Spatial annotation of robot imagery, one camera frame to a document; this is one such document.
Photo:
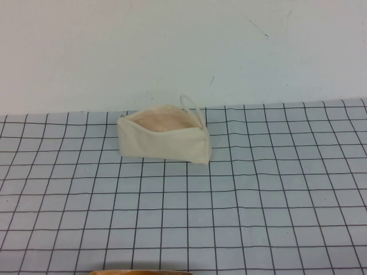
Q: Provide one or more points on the cream canvas pencil case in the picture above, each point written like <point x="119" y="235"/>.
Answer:
<point x="159" y="146"/>

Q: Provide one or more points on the grey checkered tablecloth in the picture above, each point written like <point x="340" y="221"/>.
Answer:
<point x="86" y="217"/>

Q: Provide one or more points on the orange-brown curved object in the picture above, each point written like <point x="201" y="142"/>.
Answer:
<point x="137" y="272"/>

